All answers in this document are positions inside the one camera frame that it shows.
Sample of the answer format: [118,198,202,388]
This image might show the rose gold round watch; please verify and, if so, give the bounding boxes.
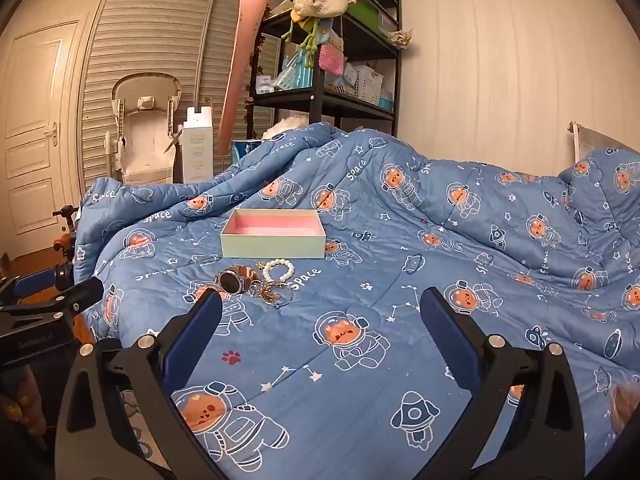
[215,265,262,295]

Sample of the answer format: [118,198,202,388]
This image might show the white high chair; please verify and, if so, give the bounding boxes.
[102,74,183,183]

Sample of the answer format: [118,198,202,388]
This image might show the blue package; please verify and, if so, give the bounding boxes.
[231,139,266,165]

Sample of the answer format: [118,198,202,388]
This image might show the person's left hand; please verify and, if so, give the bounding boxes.
[0,366,49,437]

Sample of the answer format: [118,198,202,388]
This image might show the pink knitted pouch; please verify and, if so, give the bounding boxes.
[319,42,347,76]

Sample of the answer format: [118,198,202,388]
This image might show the white plastic basket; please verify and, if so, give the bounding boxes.
[350,62,385,106]

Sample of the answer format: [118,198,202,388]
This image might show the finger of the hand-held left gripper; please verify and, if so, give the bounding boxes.
[12,263,77,298]
[30,277,105,319]

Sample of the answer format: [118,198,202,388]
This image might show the black and orange tripod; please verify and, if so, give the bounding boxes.
[52,204,81,266]

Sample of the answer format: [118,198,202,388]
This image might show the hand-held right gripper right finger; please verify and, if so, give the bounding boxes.
[419,287,587,480]

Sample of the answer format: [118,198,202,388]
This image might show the pale green box pink lining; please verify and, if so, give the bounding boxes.
[220,208,327,260]

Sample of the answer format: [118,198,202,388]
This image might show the white fluffy cloth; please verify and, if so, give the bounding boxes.
[262,115,311,141]

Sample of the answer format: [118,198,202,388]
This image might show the tall white carton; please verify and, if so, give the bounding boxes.
[181,106,215,184]

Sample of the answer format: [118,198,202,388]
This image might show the black metal shelf rack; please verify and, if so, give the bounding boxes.
[247,0,403,141]

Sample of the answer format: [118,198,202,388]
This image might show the long pink board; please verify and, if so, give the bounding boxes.
[217,0,272,153]

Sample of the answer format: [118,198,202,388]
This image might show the louvered closet doors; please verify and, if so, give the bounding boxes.
[80,0,281,181]

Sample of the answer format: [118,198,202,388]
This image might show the green frog plush toy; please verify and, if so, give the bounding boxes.
[282,15,331,68]

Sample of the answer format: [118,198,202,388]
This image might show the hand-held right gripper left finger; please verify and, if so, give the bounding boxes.
[52,290,224,480]

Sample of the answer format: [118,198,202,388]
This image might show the gold ornate brooch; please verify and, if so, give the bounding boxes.
[250,281,281,307]

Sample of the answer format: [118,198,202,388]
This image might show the white pearl bracelet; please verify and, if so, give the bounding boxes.
[262,258,292,284]

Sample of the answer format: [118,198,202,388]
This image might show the green bag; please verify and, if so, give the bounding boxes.
[347,0,396,31]

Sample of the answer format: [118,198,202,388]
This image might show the blue striped box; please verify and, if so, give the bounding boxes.
[277,57,316,92]

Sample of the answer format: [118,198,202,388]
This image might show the white panelled door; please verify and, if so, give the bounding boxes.
[0,20,83,261]

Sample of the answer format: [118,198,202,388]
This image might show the crumpled paper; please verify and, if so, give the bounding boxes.
[387,27,415,50]

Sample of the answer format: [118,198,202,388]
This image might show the blue astronaut bear blanket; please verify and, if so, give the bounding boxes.
[72,122,640,480]

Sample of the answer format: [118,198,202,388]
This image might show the thin gold bangle with charm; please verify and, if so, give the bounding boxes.
[270,285,297,308]

